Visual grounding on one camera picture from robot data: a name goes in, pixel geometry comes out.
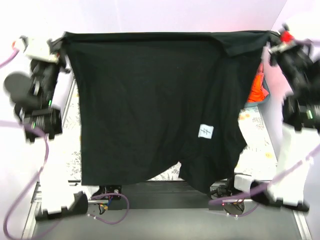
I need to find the black t-shirt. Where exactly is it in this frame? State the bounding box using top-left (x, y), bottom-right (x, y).
top-left (63, 31), bottom-right (269, 194)

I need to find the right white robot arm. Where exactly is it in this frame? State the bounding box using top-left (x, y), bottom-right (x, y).
top-left (233, 28), bottom-right (320, 212)

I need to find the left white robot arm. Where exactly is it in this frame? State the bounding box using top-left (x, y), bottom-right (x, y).
top-left (0, 36), bottom-right (88, 221)

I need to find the orange t-shirt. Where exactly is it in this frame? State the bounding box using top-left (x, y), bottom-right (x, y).
top-left (247, 77), bottom-right (265, 103)

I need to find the teal plastic laundry basket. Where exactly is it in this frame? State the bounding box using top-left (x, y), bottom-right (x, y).
top-left (244, 77), bottom-right (270, 108)

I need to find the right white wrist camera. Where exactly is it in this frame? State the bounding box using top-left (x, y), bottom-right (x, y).
top-left (268, 23), bottom-right (297, 55)

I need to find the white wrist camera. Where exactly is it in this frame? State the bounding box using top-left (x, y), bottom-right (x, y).
top-left (12, 36), bottom-right (59, 64)
top-left (268, 23), bottom-right (297, 55)

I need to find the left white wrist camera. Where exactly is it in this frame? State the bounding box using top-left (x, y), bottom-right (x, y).
top-left (12, 36), bottom-right (59, 64)

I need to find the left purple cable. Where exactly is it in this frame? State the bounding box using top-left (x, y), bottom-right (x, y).
top-left (0, 47), bottom-right (131, 240)

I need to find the purple cable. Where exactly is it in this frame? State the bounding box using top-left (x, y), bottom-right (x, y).
top-left (0, 47), bottom-right (131, 240)
top-left (208, 37), bottom-right (320, 218)

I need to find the aluminium mounting rail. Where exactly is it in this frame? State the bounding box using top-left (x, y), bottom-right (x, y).
top-left (31, 180), bottom-right (81, 203)

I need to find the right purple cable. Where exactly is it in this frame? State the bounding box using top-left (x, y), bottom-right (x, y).
top-left (208, 37), bottom-right (320, 218)

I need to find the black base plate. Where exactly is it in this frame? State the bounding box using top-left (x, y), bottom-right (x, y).
top-left (88, 180), bottom-right (251, 212)

